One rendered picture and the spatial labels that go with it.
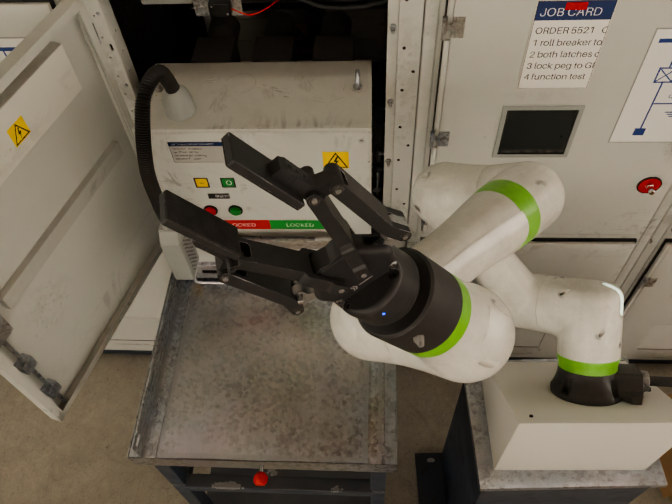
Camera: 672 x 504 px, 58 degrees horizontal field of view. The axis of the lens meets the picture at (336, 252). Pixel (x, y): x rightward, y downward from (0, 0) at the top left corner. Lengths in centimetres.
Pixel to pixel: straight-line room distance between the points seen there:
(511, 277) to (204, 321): 80
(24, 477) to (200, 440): 122
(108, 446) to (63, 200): 129
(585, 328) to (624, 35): 59
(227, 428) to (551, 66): 108
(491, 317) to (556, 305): 74
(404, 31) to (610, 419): 88
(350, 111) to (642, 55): 61
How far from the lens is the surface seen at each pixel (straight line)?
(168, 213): 44
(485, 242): 89
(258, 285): 51
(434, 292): 56
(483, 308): 64
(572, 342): 138
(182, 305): 169
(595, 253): 195
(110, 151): 155
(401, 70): 139
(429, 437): 238
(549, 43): 137
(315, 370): 154
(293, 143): 128
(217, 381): 157
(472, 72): 138
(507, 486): 157
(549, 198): 103
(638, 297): 221
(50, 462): 262
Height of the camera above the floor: 224
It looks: 54 degrees down
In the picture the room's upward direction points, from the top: 4 degrees counter-clockwise
